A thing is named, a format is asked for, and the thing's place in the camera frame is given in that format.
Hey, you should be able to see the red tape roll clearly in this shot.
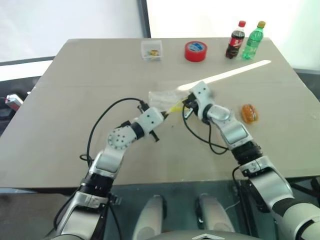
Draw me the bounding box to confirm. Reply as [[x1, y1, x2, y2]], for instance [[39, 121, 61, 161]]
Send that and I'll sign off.
[[184, 40, 208, 63]]

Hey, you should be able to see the dark side furniture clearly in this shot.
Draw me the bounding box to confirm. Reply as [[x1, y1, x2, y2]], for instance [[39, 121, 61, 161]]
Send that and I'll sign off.
[[0, 77, 38, 137]]

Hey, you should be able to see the cola bottle with red cap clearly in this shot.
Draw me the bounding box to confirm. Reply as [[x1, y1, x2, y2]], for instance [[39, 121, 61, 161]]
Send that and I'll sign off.
[[225, 20, 247, 60]]

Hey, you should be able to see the thin white floor cable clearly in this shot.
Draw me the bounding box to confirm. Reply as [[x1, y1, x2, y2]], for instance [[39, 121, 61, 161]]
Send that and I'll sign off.
[[224, 201, 239, 212]]

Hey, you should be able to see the green soda bottle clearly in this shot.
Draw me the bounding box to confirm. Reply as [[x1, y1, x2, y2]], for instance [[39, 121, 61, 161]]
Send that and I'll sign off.
[[241, 21, 266, 61]]

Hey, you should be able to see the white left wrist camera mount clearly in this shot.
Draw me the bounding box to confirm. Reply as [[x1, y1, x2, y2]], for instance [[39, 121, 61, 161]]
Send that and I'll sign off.
[[139, 106, 166, 133]]

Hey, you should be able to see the grey rounded robot leg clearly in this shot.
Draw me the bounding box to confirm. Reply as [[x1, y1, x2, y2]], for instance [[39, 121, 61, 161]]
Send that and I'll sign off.
[[197, 193, 236, 233], [132, 194, 167, 240]]

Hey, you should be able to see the black vertical post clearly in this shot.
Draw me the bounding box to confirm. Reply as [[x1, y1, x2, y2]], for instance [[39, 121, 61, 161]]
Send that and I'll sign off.
[[138, 0, 152, 39]]

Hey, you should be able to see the clear plastic box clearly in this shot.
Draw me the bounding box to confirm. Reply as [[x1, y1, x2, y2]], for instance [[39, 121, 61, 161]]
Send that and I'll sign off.
[[140, 39, 164, 62]]

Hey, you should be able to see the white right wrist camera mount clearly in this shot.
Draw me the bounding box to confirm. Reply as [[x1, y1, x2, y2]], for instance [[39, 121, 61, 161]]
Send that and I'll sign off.
[[189, 82, 216, 118]]

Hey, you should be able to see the orange burger-shaped snack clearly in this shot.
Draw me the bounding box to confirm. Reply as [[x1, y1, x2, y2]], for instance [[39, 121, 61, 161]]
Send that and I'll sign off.
[[240, 103, 260, 125]]

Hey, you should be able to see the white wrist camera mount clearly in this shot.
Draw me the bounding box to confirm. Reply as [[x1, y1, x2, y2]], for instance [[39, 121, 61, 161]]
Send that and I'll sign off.
[[139, 106, 166, 133], [189, 82, 216, 118]]

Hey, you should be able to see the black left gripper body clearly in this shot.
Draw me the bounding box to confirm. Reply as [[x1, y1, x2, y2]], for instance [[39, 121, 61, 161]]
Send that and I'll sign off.
[[149, 128, 161, 143]]

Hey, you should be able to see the red and white device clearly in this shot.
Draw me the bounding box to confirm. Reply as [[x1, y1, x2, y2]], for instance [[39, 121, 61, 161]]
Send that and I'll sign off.
[[6, 94, 25, 110]]

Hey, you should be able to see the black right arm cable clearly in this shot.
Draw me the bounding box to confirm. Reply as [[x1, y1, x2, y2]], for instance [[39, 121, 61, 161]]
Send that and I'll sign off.
[[181, 103, 231, 155]]

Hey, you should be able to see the clear plastic zip bag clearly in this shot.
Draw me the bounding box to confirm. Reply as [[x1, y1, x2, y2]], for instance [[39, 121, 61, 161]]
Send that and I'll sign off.
[[147, 87, 191, 115]]

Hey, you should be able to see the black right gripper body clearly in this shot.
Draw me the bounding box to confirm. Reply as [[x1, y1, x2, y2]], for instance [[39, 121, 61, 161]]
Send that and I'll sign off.
[[186, 92, 201, 115]]

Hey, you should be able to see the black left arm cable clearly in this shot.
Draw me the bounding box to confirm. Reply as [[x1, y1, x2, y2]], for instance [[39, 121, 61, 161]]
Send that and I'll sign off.
[[79, 97, 148, 166]]

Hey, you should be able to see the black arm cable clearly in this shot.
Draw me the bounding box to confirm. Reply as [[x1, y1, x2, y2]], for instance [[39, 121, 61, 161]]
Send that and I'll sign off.
[[181, 103, 231, 155], [79, 97, 148, 166]]

